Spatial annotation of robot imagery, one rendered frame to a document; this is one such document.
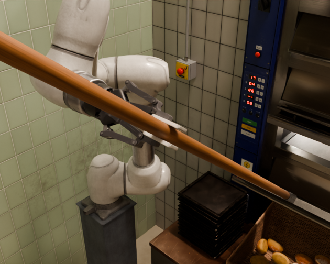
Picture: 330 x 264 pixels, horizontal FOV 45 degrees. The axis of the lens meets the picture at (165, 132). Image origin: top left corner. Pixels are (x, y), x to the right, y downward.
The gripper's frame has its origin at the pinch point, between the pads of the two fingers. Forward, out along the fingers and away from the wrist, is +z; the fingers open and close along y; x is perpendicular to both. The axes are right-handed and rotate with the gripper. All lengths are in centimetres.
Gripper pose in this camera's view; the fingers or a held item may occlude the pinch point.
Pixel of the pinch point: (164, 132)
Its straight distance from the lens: 75.7
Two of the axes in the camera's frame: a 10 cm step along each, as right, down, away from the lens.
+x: -5.0, -2.6, -8.3
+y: -4.4, 9.0, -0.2
